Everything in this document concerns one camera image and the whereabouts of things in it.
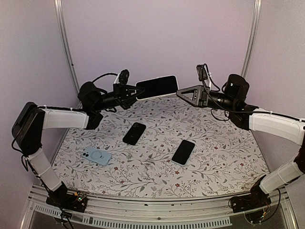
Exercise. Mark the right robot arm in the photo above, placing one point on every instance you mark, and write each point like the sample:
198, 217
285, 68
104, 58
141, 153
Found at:
250, 117

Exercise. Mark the floral table mat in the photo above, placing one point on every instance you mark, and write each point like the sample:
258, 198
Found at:
225, 159

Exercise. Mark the aluminium left corner post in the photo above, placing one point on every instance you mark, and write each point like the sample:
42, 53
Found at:
65, 43

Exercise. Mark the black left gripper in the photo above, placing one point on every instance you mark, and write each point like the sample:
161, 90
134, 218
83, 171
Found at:
122, 94

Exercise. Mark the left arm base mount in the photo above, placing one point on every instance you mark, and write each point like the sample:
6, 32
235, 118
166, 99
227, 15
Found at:
74, 202

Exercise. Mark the phone with dark screen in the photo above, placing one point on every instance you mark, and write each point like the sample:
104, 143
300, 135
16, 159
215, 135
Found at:
183, 152

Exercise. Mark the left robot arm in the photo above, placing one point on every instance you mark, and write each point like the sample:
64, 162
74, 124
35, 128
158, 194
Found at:
33, 120

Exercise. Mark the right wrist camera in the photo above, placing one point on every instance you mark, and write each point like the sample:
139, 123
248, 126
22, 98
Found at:
203, 72

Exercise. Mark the light blue cased phone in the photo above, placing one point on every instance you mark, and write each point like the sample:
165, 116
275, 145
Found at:
97, 156

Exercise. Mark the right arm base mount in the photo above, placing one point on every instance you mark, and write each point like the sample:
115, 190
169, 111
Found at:
254, 206

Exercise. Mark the aluminium front rail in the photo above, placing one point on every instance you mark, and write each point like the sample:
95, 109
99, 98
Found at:
116, 212

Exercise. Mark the aluminium corner post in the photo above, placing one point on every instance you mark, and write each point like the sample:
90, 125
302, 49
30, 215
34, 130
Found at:
252, 36
65, 43

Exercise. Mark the aluminium right corner post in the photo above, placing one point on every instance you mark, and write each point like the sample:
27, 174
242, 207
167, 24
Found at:
252, 36

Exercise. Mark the white cased phone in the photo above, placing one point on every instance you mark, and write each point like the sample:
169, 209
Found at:
158, 87

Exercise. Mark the black cased phone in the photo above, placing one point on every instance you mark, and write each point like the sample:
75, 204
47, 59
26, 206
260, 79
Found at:
134, 134

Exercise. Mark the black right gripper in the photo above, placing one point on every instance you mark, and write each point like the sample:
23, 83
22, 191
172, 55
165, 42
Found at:
201, 92

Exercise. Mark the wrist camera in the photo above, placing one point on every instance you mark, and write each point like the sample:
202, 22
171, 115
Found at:
203, 72
122, 77

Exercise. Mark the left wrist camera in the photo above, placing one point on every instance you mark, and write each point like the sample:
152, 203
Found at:
122, 77

